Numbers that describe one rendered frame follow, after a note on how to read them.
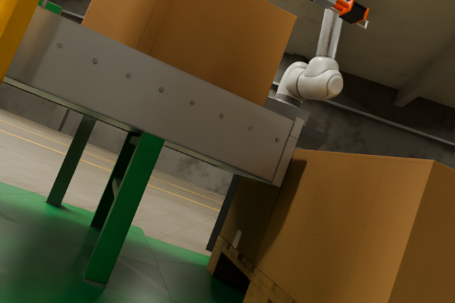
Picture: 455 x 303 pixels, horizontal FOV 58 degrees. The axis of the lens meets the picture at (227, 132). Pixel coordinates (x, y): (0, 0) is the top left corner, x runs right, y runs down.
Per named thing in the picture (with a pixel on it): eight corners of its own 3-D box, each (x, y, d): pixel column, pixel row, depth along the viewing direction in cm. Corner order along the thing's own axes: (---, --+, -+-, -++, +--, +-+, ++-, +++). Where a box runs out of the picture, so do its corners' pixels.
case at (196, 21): (69, 49, 117) (123, -73, 122) (81, 72, 156) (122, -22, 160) (255, 128, 131) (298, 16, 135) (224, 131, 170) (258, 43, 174)
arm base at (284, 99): (264, 104, 241) (267, 96, 241) (299, 118, 236) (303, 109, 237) (262, 97, 223) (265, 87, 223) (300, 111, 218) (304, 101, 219)
